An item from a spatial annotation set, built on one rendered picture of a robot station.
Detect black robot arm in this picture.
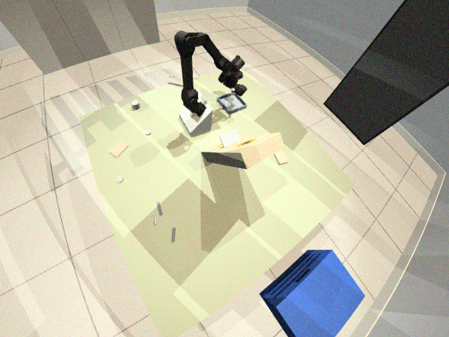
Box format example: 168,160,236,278
174,30,245,117

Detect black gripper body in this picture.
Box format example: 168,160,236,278
218,75,247,97

